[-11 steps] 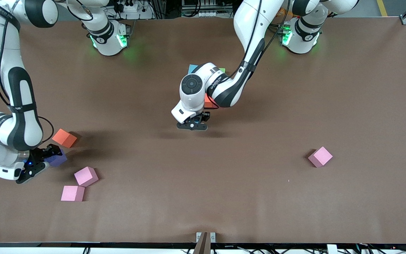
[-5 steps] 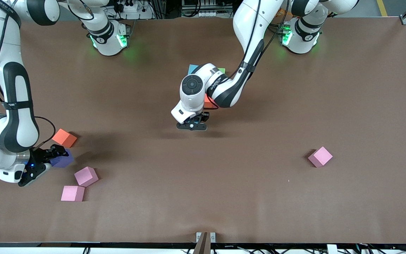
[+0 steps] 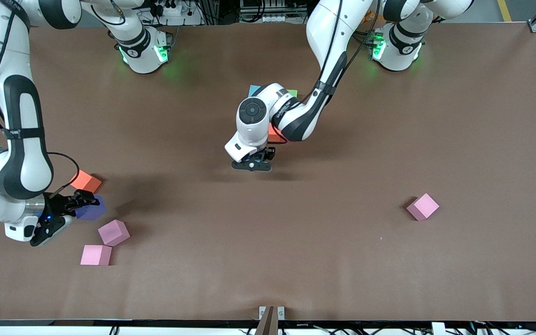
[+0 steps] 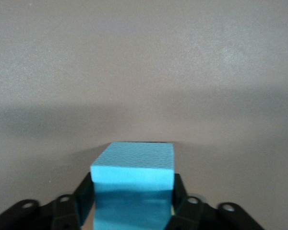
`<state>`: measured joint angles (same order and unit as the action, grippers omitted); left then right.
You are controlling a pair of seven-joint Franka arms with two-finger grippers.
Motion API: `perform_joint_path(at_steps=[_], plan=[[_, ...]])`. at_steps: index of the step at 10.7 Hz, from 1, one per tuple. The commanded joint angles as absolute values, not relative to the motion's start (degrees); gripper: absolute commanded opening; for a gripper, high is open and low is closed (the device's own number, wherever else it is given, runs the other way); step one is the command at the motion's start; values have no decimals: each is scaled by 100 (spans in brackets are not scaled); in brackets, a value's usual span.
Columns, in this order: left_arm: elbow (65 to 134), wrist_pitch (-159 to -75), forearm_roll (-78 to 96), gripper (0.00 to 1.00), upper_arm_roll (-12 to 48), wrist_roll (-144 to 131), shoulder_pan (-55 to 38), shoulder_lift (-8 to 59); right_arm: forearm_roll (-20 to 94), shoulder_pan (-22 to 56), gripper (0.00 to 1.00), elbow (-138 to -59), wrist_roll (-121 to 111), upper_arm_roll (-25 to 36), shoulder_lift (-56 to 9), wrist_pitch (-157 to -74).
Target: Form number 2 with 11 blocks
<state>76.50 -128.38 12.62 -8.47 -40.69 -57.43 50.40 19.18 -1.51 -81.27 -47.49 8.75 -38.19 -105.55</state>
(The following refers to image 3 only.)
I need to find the purple foam block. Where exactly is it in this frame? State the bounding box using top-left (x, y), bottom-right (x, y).
top-left (74, 195), bottom-right (107, 221)

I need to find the orange foam block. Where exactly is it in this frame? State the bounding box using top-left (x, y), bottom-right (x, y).
top-left (268, 125), bottom-right (288, 143)
top-left (70, 170), bottom-right (102, 194)

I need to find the light pink foam block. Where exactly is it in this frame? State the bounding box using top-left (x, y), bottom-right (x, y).
top-left (406, 193), bottom-right (440, 221)
top-left (98, 220), bottom-right (131, 247)
top-left (80, 245), bottom-right (113, 267)

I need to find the brown wooden strut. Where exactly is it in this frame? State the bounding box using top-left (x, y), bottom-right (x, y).
top-left (254, 306), bottom-right (279, 335)

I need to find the white power strip with plugs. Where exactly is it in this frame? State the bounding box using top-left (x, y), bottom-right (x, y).
top-left (149, 0), bottom-right (203, 26)

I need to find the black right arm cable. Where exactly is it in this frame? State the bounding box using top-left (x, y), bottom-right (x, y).
top-left (0, 0), bottom-right (80, 196)

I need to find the metal table edge bracket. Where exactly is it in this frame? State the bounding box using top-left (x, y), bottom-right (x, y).
top-left (259, 306), bottom-right (285, 322)

